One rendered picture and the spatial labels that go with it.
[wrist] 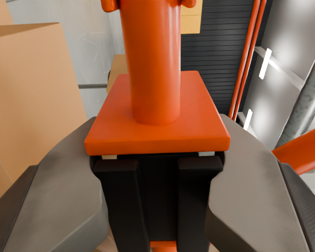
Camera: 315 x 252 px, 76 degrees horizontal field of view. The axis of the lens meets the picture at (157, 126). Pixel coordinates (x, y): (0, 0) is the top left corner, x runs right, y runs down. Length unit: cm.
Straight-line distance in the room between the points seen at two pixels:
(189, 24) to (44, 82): 729
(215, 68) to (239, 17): 257
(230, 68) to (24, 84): 1189
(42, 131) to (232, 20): 1112
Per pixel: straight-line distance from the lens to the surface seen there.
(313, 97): 637
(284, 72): 940
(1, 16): 103
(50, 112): 27
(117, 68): 220
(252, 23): 832
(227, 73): 1208
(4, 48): 22
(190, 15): 745
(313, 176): 214
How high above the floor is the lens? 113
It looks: 1 degrees down
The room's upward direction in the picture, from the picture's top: 89 degrees clockwise
